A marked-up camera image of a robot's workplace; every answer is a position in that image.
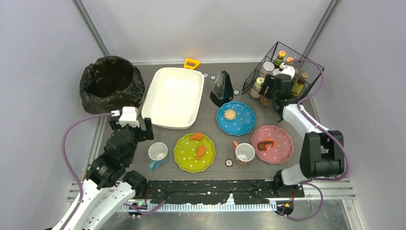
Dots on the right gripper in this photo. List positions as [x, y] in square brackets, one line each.
[276, 85]

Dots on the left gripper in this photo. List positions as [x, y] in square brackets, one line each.
[131, 130]

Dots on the yellow lid spice shaker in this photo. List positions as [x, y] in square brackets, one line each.
[254, 92]

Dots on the pink lid spice shaker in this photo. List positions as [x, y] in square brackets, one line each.
[265, 101]

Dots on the grain jar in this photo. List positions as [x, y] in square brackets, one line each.
[265, 69]
[276, 72]

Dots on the yellow label oil bottle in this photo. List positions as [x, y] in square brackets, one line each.
[299, 84]

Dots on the red sauce bottle yellow cap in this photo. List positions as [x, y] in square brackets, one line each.
[289, 60]

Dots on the green polka dot plate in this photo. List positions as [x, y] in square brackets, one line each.
[185, 153]

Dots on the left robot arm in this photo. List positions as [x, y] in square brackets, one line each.
[108, 185]

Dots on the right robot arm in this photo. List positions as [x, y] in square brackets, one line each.
[322, 156]

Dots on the white rectangular basin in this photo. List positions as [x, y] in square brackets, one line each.
[173, 98]

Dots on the blue polka dot plate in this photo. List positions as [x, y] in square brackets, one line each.
[243, 122]

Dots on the black metronome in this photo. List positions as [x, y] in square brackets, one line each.
[223, 91]

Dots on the beige bun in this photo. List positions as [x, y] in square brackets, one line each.
[230, 114]

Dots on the upper orange food piece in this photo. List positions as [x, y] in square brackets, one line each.
[196, 136]

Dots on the orange food piece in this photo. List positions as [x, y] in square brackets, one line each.
[196, 136]
[200, 152]

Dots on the lower orange food piece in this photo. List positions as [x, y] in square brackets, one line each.
[200, 152]

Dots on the brown and orange food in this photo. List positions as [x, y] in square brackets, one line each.
[263, 146]

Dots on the pink polka dot plate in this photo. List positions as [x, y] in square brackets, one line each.
[276, 153]

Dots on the black bag lined trash bin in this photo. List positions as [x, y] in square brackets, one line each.
[111, 83]

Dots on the brown poker chip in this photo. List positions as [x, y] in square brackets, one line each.
[229, 163]

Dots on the black base mat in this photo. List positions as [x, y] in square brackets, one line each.
[212, 192]

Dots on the blue handled white mug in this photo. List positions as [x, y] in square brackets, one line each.
[158, 153]

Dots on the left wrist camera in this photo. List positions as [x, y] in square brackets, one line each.
[129, 116]

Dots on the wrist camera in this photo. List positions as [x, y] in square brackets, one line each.
[129, 116]
[287, 70]

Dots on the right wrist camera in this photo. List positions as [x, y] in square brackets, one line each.
[287, 70]

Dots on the black wire basket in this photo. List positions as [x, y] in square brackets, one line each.
[301, 64]

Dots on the orange handled white mug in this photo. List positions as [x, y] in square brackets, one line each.
[244, 152]

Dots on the orange plastic handle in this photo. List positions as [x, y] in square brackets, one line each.
[190, 63]

